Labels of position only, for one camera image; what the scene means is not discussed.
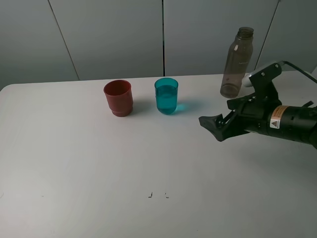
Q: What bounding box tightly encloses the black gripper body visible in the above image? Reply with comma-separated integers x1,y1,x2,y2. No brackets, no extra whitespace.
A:
239,98,317,148

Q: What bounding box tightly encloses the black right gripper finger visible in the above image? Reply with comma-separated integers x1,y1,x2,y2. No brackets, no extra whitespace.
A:
227,95,255,112

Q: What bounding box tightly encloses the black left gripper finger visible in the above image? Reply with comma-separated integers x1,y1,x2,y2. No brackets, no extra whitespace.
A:
199,113,245,142

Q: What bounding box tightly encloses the grey translucent water bottle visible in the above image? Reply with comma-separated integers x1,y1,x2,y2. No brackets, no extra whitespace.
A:
220,27,254,99

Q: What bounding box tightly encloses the teal translucent plastic cup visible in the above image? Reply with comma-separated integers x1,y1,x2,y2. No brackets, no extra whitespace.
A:
155,77,178,115

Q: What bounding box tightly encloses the red plastic cup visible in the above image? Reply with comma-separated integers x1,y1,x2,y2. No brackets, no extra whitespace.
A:
104,79,133,117

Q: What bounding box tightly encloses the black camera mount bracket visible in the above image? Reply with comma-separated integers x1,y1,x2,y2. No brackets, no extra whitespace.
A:
242,61,282,101

